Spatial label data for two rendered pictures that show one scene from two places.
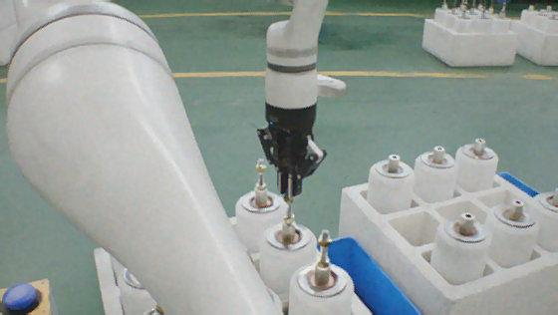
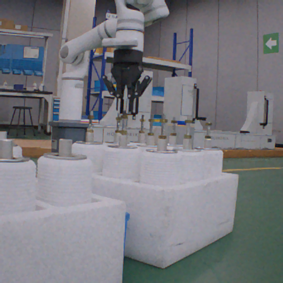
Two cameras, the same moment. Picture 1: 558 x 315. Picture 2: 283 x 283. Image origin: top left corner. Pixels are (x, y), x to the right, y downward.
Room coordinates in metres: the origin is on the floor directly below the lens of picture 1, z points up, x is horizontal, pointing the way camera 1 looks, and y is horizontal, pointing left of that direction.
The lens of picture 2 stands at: (1.50, -0.45, 0.32)
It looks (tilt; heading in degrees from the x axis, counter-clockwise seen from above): 3 degrees down; 150
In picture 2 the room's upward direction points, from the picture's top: 3 degrees clockwise
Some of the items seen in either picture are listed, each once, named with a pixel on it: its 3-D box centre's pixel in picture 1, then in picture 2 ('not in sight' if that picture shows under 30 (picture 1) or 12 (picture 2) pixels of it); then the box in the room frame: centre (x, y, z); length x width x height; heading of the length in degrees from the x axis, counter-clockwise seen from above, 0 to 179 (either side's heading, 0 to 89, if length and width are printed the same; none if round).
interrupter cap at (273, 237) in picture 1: (288, 236); (122, 147); (0.67, -0.03, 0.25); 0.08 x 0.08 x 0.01
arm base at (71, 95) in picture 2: not in sight; (71, 101); (0.06, 0.03, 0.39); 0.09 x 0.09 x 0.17; 1
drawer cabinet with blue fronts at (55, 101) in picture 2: not in sight; (59, 115); (-5.03, 1.54, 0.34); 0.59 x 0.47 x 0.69; 1
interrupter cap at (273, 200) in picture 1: (261, 201); (162, 151); (0.78, 0.02, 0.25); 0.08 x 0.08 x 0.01
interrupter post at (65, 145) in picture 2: (393, 163); (65, 149); (0.90, -0.26, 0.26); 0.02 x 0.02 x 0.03
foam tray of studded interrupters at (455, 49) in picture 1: (467, 41); not in sight; (2.74, -1.14, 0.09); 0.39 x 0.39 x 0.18; 8
